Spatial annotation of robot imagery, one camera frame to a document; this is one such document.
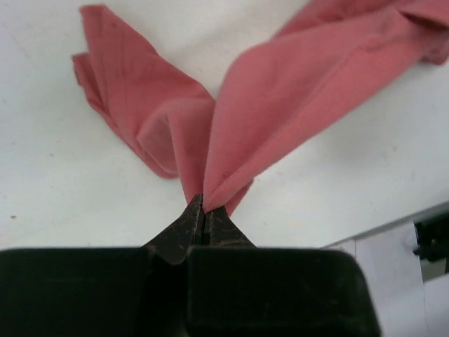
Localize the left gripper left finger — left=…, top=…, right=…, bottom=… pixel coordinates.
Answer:
left=1, top=196, right=204, bottom=336

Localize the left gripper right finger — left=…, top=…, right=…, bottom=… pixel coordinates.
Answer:
left=185, top=209, right=381, bottom=336

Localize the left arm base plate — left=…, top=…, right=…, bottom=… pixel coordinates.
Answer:
left=413, top=211, right=448, bottom=282

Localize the pink t shirt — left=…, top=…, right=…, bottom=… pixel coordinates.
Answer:
left=72, top=1, right=448, bottom=211

